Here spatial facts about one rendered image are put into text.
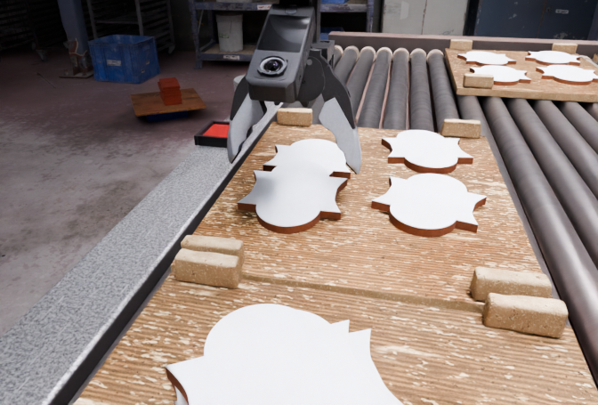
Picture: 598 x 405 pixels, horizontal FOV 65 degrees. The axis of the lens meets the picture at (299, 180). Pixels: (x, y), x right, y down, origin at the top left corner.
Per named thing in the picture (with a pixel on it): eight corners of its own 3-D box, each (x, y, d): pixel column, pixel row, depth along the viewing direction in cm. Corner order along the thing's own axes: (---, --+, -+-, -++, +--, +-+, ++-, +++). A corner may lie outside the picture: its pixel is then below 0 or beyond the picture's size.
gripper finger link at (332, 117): (381, 146, 57) (339, 81, 54) (379, 165, 51) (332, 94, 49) (359, 158, 58) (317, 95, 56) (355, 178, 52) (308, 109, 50)
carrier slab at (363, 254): (171, 278, 46) (169, 264, 45) (272, 129, 82) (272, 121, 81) (555, 328, 40) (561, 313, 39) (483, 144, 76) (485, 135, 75)
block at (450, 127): (440, 136, 75) (442, 121, 74) (440, 133, 76) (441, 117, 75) (480, 139, 74) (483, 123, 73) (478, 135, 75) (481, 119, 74)
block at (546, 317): (483, 328, 38) (489, 302, 37) (480, 312, 40) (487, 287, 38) (564, 341, 37) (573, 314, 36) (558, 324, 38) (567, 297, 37)
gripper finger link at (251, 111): (244, 149, 60) (285, 93, 56) (229, 167, 55) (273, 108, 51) (224, 134, 60) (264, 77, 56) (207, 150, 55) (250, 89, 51)
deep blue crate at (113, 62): (93, 81, 452) (85, 42, 435) (117, 70, 487) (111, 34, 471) (141, 85, 441) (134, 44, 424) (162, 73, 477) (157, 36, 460)
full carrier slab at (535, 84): (456, 94, 100) (459, 74, 98) (444, 53, 136) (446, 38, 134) (639, 105, 94) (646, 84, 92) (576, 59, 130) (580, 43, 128)
